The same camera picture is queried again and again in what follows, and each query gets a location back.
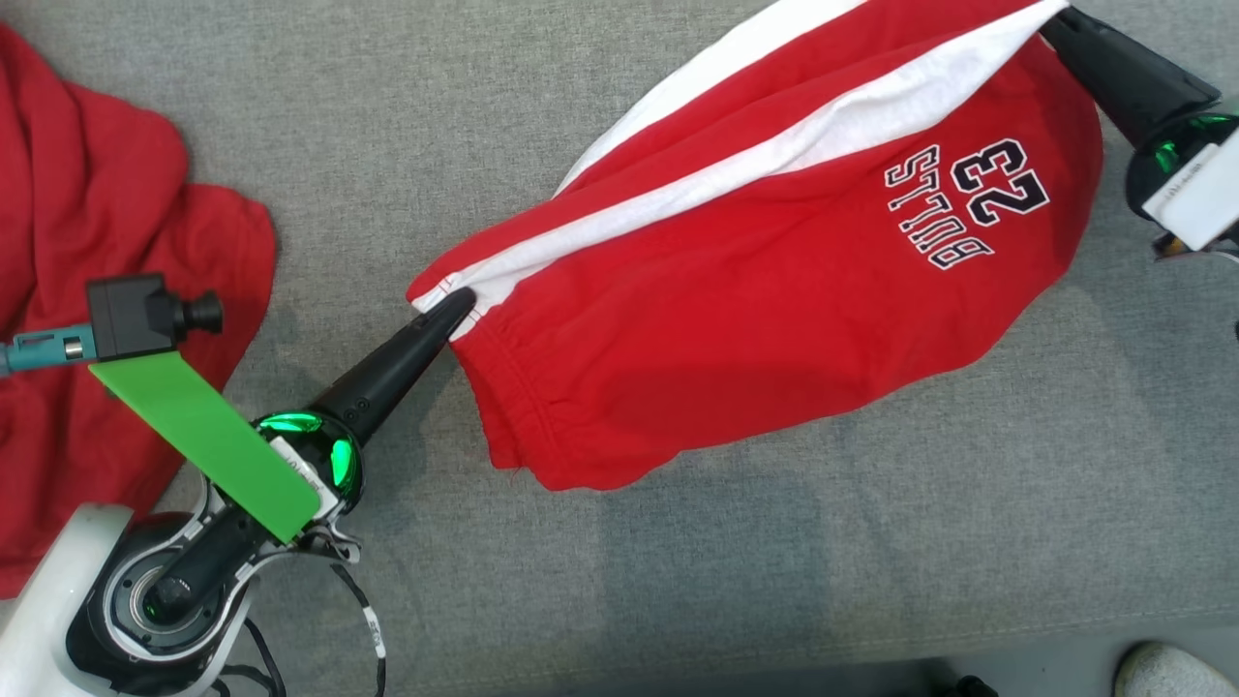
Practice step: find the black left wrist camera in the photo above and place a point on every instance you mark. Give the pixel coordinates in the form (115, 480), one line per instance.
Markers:
(135, 315)

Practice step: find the red Bulls 23 shorts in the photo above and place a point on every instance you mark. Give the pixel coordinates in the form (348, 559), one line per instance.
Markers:
(726, 319)

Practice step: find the bright green camera bracket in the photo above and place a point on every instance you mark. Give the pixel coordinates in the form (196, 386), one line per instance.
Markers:
(208, 436)

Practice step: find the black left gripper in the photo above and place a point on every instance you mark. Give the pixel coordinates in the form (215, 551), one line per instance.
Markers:
(339, 469)

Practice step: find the grey fabric sofa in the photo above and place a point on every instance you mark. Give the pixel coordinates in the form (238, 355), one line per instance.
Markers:
(774, 561)

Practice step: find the white shoe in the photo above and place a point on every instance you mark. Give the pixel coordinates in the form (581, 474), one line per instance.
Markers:
(1171, 673)

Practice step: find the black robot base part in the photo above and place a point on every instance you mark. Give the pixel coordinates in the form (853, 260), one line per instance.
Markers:
(963, 688)

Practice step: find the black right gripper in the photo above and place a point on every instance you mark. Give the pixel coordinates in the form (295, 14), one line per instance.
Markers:
(1147, 169)

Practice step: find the red white Bulls jersey shirt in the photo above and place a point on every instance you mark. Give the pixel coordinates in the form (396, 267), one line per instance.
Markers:
(77, 213)

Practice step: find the white camera bracket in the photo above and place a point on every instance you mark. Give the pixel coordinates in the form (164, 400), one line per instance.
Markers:
(1205, 194)

